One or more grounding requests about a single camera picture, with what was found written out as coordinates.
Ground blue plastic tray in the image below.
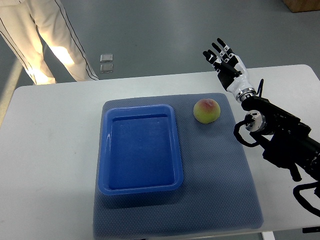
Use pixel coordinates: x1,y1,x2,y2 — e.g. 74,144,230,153
97,104,184,196

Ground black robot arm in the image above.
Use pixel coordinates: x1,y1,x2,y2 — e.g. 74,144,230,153
233,81,320,216

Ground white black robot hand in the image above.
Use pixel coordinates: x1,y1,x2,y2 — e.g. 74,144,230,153
203,38,257,103

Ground metal floor plate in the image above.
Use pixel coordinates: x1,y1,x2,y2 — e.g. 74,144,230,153
100,63,114,74
100,53,113,63

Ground green red peach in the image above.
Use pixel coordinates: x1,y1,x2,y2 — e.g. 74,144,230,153
193,98,221,124

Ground person in white trousers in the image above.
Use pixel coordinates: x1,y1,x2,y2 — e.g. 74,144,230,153
0,0,99,85

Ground lower metal floor plate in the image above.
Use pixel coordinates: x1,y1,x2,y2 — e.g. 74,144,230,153
100,63,114,74

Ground white table leg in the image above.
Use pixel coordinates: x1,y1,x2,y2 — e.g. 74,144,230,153
261,231,276,240

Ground blue grey mat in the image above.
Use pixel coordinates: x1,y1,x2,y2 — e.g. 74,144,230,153
93,93,264,240

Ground upper metal floor plate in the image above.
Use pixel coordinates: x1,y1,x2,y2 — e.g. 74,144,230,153
100,53,113,63

